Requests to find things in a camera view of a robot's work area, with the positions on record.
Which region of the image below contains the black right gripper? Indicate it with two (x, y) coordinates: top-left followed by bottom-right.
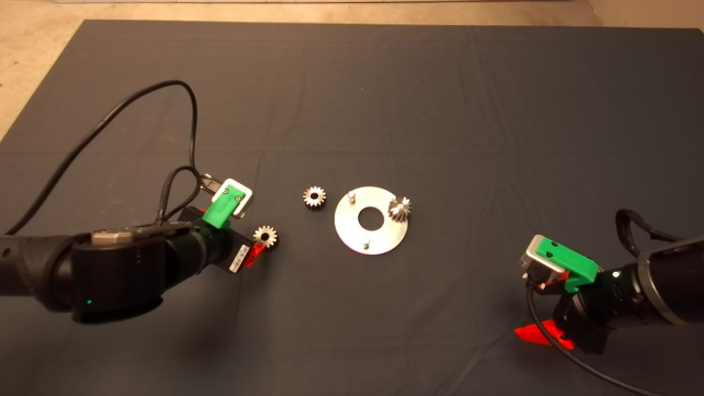
(514, 286), (617, 355)

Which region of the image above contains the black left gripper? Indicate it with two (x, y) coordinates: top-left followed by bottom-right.
(183, 206), (268, 274)

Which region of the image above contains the steel planetary gear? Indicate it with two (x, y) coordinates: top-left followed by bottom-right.
(252, 225), (279, 251)
(302, 186), (327, 209)
(388, 196), (413, 223)

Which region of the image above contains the round metal carrier plate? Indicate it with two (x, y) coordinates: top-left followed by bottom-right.
(334, 186), (409, 257)

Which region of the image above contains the dark grey table cloth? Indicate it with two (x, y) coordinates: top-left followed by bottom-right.
(0, 20), (704, 396)

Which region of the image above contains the smooth black right camera cable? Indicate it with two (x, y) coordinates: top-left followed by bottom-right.
(525, 280), (655, 396)

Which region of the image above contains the smooth black camera cable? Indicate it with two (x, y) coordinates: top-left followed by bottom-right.
(4, 80), (221, 236)
(525, 280), (655, 396)

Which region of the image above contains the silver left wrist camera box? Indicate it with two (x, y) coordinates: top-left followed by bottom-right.
(212, 179), (254, 219)

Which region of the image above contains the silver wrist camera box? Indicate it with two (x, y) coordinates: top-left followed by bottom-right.
(212, 179), (254, 219)
(520, 235), (567, 289)

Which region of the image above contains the green left camera mount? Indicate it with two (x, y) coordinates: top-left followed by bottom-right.
(202, 186), (247, 229)

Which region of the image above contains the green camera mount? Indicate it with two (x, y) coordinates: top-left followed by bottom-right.
(535, 235), (601, 292)
(202, 186), (247, 229)

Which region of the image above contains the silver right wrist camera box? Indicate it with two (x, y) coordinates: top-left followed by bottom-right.
(520, 235), (567, 289)

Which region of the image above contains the green right camera mount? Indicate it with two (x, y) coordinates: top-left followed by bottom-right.
(535, 235), (601, 292)

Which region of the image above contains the braided black left arm cable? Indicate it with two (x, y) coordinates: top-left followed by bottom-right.
(157, 165), (207, 226)

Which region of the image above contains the braided black arm cable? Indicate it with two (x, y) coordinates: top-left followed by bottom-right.
(157, 165), (207, 226)
(615, 209), (685, 259)

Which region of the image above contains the braided black right arm cable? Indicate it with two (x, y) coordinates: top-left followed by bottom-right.
(615, 209), (685, 259)

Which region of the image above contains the smooth black left camera cable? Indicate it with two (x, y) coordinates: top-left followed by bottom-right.
(4, 80), (221, 236)

